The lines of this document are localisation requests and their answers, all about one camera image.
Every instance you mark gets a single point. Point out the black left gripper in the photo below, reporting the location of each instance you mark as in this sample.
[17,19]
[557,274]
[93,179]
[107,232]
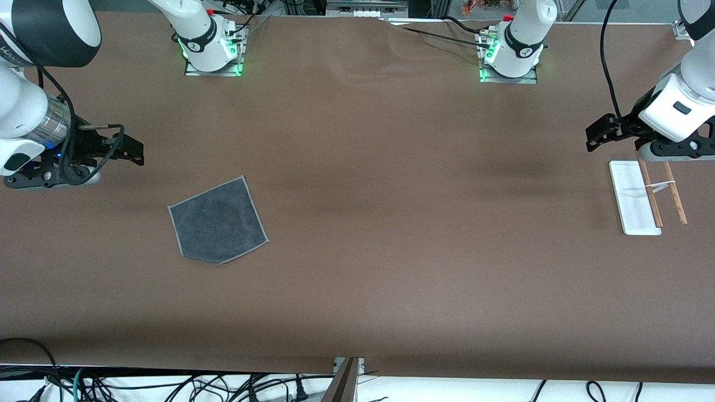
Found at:
[630,124]

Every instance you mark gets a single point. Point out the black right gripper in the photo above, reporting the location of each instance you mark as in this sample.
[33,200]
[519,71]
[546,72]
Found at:
[89,143]

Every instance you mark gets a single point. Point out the grey and pink towel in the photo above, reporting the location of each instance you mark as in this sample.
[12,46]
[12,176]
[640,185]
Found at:
[219,222]

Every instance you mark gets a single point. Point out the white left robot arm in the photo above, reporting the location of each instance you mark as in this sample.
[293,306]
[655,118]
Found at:
[690,106]

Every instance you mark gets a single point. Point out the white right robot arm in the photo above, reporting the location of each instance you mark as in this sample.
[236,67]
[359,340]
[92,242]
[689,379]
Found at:
[22,106]

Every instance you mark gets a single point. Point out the white rack with wooden bars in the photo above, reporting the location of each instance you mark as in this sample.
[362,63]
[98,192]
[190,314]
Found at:
[634,198]

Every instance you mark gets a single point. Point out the grey metal box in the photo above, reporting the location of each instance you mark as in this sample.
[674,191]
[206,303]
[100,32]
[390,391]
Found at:
[366,4]

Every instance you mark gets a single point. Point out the brown angled beam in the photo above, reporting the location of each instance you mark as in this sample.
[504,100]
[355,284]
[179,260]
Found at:
[342,385]

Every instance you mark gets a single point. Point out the aluminium corner bracket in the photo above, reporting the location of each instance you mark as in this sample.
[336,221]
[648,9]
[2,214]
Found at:
[682,29]

